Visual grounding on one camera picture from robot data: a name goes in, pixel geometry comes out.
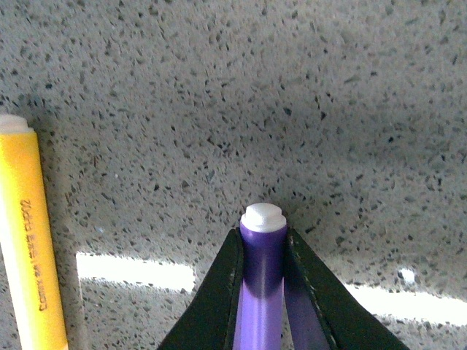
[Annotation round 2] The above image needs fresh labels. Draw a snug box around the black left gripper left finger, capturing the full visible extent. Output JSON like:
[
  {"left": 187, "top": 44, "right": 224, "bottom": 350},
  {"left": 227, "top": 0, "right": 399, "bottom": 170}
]
[{"left": 158, "top": 229, "right": 244, "bottom": 350}]

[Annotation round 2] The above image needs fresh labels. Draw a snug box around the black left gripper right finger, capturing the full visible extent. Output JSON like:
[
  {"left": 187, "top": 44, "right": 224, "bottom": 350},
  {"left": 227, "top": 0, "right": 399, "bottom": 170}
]
[{"left": 286, "top": 229, "right": 408, "bottom": 349}]

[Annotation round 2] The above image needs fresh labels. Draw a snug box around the purple marker pen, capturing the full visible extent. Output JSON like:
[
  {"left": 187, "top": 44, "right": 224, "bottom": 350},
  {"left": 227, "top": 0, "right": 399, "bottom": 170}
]
[{"left": 231, "top": 203, "right": 331, "bottom": 350}]

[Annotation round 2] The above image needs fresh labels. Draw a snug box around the yellow marker pen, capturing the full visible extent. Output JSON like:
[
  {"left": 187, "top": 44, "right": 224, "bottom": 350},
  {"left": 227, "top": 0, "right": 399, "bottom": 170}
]
[{"left": 1, "top": 114, "right": 69, "bottom": 349}]

